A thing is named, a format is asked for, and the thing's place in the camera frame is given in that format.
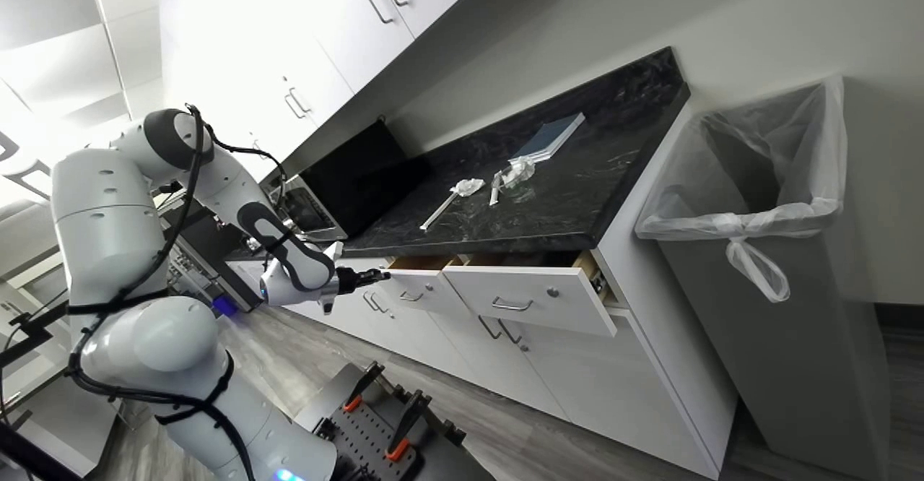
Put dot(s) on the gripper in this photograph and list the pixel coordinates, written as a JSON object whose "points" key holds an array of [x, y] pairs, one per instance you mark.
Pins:
{"points": [[352, 281]]}

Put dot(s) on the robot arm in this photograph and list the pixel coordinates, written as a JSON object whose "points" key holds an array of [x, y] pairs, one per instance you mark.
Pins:
{"points": [[115, 228]]}

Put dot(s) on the narrow white drawer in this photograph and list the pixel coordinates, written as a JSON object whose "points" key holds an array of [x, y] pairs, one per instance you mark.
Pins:
{"points": [[426, 282]]}

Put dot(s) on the wide white drawer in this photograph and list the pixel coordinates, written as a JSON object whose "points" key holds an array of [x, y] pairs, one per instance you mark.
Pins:
{"points": [[527, 289]]}

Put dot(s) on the white lower cabinet door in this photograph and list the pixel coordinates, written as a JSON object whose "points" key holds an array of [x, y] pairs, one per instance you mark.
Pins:
{"points": [[491, 365], [404, 336], [621, 394]]}

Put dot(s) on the microwave door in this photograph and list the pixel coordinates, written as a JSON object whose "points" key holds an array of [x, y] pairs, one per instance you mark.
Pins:
{"points": [[309, 210]]}

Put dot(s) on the black microwave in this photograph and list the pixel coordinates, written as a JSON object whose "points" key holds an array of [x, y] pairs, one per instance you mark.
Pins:
{"points": [[361, 178]]}

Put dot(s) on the black clamp with orange grip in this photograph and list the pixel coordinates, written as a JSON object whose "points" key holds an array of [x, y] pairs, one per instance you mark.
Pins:
{"points": [[363, 386], [408, 423]]}

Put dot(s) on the white stir stick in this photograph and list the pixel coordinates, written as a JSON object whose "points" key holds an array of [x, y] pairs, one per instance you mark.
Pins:
{"points": [[437, 213]]}

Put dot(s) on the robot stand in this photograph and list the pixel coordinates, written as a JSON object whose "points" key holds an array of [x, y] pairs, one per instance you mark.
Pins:
{"points": [[368, 430]]}

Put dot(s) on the crumpled white paper wrapper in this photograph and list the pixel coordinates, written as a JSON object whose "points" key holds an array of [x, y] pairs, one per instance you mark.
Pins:
{"points": [[469, 186]]}

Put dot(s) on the black equipment box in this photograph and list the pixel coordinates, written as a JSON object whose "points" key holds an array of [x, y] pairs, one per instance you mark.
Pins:
{"points": [[198, 250]]}

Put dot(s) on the short white stick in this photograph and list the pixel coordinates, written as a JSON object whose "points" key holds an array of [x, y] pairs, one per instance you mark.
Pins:
{"points": [[495, 188]]}

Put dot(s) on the crumpled clear plastic wrapper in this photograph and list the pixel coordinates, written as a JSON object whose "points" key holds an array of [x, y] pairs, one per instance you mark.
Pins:
{"points": [[518, 172]]}

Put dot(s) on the blue notebook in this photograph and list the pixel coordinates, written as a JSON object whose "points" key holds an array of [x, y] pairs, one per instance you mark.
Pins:
{"points": [[548, 138]]}

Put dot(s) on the white upper cabinet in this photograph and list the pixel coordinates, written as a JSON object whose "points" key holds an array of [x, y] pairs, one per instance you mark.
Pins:
{"points": [[289, 26]]}

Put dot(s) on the clear plastic bin bag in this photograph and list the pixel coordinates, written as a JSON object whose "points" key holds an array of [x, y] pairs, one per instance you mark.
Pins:
{"points": [[751, 221]]}

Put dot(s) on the grey trash bin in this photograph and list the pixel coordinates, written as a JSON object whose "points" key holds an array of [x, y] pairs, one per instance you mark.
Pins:
{"points": [[794, 365]]}

